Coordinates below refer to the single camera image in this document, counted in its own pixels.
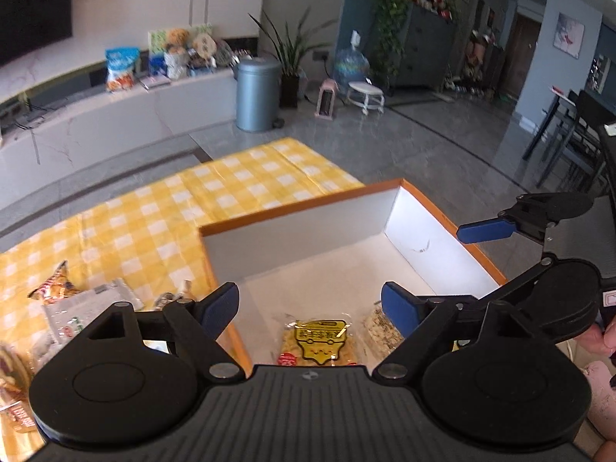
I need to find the blue snack bag on console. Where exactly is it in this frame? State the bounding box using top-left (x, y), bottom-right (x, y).
top-left (105, 47), bottom-right (140, 92)

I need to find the white round stool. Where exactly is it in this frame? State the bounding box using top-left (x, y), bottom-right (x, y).
top-left (346, 80), bottom-right (385, 116)

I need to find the wall picture frame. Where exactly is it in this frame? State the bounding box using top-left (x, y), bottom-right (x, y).
top-left (553, 13), bottom-right (585, 60)

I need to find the person right hand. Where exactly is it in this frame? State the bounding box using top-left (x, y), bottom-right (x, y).
top-left (574, 316), bottom-right (616, 388)

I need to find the grey metal trash can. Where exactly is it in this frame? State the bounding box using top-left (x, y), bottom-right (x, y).
top-left (236, 57), bottom-right (281, 132)

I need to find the orange chips bag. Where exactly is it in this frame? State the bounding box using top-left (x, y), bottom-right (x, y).
top-left (27, 261), bottom-right (80, 305)

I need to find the black dining chair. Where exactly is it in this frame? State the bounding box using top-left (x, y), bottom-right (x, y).
top-left (522, 87), bottom-right (615, 192)

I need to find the dried fruit bag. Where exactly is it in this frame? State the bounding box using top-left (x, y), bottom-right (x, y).
top-left (1, 344), bottom-right (37, 434)

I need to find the potted plant by trash can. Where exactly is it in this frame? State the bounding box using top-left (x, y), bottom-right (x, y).
top-left (248, 6), bottom-right (337, 109)

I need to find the pink space heater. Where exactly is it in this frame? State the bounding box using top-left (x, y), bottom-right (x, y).
top-left (315, 78), bottom-right (337, 120)

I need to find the blue water jug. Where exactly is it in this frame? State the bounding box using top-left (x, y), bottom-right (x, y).
top-left (333, 30), bottom-right (370, 95)

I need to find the white silver snack packet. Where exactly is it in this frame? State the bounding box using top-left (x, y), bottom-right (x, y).
top-left (43, 278), bottom-right (143, 345)

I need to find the seaweed roll packet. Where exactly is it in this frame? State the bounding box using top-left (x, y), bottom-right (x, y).
top-left (154, 280), bottom-right (195, 311)

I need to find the hanging green ivy plant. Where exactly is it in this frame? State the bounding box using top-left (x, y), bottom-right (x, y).
top-left (370, 0), bottom-right (413, 92)

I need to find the black wall television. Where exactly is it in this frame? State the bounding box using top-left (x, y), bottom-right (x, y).
top-left (0, 0), bottom-right (72, 65)

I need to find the brown teddy bear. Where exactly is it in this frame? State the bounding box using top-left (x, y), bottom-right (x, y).
top-left (164, 28), bottom-right (189, 80)

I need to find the clear peanut brittle packet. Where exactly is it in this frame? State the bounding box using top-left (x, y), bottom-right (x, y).
top-left (362, 301), bottom-right (404, 360)

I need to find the white marble tv console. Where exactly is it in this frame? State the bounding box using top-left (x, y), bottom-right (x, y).
top-left (0, 64), bottom-right (243, 211)

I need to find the yellow checkered tablecloth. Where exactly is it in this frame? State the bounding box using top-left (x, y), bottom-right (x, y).
top-left (1, 138), bottom-right (361, 356)

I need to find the yellow label cracker bag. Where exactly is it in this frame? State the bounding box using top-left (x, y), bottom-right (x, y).
top-left (276, 319), bottom-right (358, 367)

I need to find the orange cardboard box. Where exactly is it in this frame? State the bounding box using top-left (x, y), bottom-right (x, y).
top-left (199, 179), bottom-right (506, 371)

